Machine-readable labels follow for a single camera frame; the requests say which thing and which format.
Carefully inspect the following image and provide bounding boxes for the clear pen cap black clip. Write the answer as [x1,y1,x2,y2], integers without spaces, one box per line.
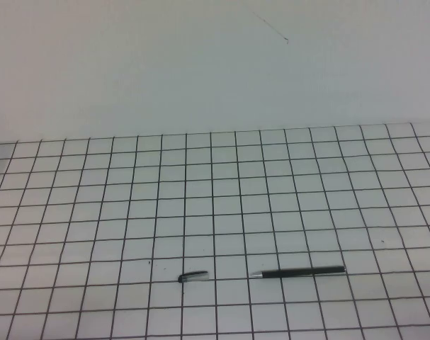
[177,271,210,283]

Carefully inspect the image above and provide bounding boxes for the black ballpoint pen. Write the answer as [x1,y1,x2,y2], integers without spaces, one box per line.
[252,266,346,280]

